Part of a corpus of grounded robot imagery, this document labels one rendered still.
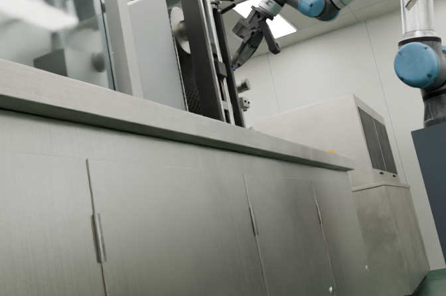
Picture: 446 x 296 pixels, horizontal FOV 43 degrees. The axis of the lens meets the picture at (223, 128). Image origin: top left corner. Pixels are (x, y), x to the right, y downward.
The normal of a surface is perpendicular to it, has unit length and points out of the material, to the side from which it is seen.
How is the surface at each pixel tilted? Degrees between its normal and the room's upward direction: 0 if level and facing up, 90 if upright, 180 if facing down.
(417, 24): 93
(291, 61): 90
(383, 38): 90
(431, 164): 90
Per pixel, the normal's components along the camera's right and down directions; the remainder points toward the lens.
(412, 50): -0.60, 0.09
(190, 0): -0.41, -0.11
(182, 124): 0.89, -0.26
